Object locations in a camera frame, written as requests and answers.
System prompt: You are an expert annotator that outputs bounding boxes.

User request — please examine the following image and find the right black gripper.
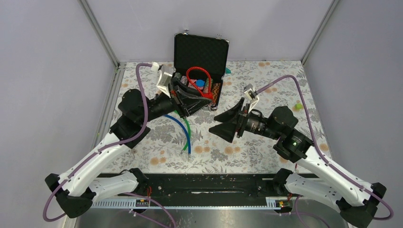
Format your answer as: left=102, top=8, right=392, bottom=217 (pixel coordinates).
left=209, top=97, right=282, bottom=143

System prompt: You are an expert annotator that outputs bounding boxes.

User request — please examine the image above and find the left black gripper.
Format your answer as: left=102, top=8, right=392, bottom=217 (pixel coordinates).
left=140, top=78, right=213, bottom=124

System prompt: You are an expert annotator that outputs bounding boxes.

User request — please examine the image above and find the red cable padlock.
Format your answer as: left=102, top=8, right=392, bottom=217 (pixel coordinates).
left=185, top=66, right=214, bottom=102

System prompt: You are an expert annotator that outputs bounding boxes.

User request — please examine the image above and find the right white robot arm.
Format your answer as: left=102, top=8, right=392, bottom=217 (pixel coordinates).
left=209, top=100, right=386, bottom=228

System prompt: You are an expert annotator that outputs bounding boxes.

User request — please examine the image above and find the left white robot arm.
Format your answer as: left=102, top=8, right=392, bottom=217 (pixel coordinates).
left=45, top=79, right=213, bottom=218

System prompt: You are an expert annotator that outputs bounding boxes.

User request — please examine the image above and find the blue round chip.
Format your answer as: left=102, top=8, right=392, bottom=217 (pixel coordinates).
left=195, top=80, right=205, bottom=88

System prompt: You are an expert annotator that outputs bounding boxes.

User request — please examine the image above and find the black poker chip case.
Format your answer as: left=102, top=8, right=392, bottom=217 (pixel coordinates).
left=174, top=33, right=230, bottom=111

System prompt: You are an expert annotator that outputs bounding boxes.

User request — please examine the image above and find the green cube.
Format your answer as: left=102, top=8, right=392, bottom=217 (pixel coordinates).
left=293, top=103, right=304, bottom=111

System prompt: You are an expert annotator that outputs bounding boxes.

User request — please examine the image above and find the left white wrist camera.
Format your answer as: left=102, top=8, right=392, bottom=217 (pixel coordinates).
left=151, top=62, right=174, bottom=98

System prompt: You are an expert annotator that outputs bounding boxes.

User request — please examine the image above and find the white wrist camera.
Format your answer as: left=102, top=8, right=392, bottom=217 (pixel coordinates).
left=151, top=62, right=174, bottom=98
left=243, top=84, right=259, bottom=113

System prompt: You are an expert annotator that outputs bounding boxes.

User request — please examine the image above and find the blue cable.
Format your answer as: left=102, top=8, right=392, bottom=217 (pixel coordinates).
left=163, top=114, right=192, bottom=159

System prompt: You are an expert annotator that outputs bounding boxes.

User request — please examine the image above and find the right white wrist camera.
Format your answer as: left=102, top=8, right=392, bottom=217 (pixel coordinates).
left=243, top=84, right=259, bottom=113

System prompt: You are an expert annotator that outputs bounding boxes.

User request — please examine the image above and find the green cable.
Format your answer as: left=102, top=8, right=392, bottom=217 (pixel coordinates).
left=181, top=116, right=192, bottom=155

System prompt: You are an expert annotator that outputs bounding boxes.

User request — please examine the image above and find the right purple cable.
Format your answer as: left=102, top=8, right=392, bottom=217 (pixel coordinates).
left=256, top=75, right=395, bottom=221

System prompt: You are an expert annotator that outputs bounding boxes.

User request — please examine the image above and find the purple cable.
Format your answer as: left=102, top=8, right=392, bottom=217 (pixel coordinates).
left=42, top=63, right=158, bottom=222
left=256, top=75, right=395, bottom=221

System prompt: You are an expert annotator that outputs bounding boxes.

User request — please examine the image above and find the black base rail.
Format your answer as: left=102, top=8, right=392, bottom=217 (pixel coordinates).
left=100, top=171, right=318, bottom=209

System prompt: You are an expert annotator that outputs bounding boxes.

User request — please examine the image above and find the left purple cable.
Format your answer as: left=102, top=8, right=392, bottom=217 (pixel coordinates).
left=42, top=63, right=158, bottom=222

